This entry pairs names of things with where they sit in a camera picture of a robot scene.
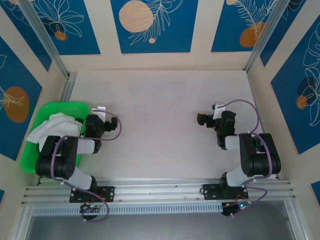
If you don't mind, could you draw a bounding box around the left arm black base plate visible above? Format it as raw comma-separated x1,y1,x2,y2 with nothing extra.
69,185,116,204

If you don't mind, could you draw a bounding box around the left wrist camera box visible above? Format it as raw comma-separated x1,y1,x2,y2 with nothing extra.
91,106,108,121

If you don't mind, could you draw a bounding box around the green plastic basket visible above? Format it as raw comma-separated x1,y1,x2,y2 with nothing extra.
19,100,91,175

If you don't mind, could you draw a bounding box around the white printed t-shirt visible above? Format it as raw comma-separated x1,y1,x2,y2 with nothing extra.
26,112,85,152

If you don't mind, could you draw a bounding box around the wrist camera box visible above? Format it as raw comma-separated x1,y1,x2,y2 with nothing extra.
91,106,108,121
212,101,227,120

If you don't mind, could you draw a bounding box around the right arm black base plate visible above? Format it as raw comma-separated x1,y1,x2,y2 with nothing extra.
202,183,250,201

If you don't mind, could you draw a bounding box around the grey metal sheet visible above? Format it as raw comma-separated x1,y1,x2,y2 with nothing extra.
23,199,299,240

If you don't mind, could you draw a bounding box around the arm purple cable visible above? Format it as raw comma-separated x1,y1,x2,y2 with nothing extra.
217,99,274,211
50,111,123,223

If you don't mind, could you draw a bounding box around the blue floral wall panel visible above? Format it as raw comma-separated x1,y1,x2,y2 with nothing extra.
31,0,101,56
259,0,320,68
211,0,277,53
0,36,43,161
110,0,199,54
270,23,320,155
0,0,53,73

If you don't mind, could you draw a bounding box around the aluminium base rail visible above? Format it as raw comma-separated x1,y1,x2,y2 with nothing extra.
21,176,297,207

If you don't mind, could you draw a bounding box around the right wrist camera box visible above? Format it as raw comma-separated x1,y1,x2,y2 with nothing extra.
212,101,227,120

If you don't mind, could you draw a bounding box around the grey slotted cable duct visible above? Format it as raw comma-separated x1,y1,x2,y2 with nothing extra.
31,202,224,216

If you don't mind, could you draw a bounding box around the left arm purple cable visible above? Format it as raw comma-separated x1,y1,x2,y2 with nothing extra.
50,111,123,223

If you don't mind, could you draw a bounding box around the aluminium upright post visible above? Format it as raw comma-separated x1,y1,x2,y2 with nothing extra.
242,0,286,74
17,0,71,79

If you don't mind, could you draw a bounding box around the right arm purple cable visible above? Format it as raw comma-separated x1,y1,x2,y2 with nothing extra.
217,99,274,211

